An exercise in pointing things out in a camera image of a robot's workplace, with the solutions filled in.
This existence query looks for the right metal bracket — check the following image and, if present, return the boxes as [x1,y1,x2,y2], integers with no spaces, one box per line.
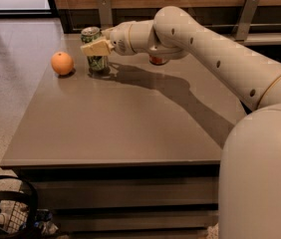
[232,0,260,42]

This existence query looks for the red cola can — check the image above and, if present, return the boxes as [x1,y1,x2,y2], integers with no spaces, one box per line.
[149,56,168,66]

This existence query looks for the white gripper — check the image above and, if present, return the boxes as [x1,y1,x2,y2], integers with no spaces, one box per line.
[81,22,136,57]

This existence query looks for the metal bracket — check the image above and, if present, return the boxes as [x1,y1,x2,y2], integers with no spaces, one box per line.
[97,0,114,29]
[232,0,260,42]

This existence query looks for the orange fruit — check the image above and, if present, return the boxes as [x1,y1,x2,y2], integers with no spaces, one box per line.
[51,52,74,76]

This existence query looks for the green soda can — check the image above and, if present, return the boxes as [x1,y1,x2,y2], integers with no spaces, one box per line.
[81,27,108,73]

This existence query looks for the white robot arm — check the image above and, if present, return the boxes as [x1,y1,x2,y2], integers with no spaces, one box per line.
[81,6,281,239]

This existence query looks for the grey drawer cabinet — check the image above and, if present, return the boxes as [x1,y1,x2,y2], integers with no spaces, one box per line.
[1,35,244,239]

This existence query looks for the left metal bracket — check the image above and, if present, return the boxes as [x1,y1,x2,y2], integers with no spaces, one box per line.
[97,0,114,29]

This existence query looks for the horizontal metal rail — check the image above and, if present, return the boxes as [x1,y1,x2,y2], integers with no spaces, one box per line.
[70,23,281,32]

